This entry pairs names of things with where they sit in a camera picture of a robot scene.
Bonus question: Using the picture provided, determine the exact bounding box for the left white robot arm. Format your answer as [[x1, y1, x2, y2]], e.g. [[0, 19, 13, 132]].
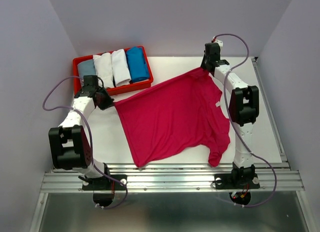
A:
[[42, 75, 114, 189]]

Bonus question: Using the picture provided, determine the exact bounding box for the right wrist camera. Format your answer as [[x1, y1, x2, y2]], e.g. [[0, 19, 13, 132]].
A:
[[211, 37, 224, 48]]

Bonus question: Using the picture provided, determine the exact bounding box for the blue rolled t-shirt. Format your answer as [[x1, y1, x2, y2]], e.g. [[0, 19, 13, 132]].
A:
[[126, 47, 150, 83]]

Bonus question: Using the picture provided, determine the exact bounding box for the aluminium mounting rail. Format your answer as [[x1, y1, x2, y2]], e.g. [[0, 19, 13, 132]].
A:
[[40, 162, 305, 193]]

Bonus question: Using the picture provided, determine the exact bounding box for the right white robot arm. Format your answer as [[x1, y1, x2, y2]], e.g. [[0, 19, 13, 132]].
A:
[[201, 41, 260, 187]]

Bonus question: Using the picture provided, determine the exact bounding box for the white textured rolled t-shirt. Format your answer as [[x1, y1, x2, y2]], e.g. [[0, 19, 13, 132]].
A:
[[92, 53, 115, 88]]

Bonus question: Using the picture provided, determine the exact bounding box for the pink t-shirt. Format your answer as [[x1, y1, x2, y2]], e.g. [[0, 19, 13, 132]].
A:
[[115, 68, 231, 167]]

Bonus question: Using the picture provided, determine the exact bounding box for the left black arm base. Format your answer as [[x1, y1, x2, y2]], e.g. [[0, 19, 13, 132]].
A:
[[78, 176, 125, 191]]

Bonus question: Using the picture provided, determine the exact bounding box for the grey rolled t-shirt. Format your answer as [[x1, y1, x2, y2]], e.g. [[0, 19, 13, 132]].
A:
[[77, 59, 96, 86]]

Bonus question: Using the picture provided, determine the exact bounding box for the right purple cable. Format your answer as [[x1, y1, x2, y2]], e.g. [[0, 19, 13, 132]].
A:
[[212, 33, 278, 208]]

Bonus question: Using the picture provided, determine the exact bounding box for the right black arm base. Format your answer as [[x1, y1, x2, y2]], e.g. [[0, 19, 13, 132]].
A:
[[211, 165, 260, 191]]

